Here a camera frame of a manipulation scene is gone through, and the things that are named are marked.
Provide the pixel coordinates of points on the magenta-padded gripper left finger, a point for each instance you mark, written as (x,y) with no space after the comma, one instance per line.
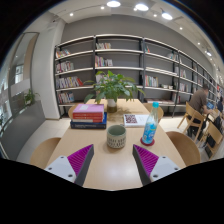
(61,166)

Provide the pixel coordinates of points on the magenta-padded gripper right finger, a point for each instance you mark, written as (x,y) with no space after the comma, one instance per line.
(161,166)

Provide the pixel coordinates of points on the clear bottle with blue cap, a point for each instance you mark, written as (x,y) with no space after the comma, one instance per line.
(150,128)

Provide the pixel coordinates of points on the light wooden chair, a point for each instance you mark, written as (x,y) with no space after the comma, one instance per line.
(196,116)
(43,151)
(160,111)
(71,111)
(183,148)
(213,136)

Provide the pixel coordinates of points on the flat round red coaster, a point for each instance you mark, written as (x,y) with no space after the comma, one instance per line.
(143,143)

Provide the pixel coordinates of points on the dark blue book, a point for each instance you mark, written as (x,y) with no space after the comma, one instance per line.
(87,126)

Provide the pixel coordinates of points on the grey-green ceramic mug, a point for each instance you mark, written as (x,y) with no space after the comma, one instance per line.
(116,138)

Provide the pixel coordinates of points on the open white magazine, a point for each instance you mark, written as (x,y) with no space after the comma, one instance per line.
(133,120)

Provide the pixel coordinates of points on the red book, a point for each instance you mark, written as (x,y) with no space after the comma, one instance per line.
(87,117)

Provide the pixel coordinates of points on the pink book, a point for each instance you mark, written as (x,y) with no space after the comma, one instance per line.
(88,108)

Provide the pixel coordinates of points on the person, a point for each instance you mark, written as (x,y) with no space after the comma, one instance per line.
(198,100)

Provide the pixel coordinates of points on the small green window plant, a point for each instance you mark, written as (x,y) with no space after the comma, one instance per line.
(29,97)

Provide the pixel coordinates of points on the green potted table plant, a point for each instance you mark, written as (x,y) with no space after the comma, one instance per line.
(111,85)

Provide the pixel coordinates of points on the grey bookshelf unit with books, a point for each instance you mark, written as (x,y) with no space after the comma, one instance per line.
(116,60)

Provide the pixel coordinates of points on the round ceiling spotlights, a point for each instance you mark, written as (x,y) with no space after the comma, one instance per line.
(113,4)

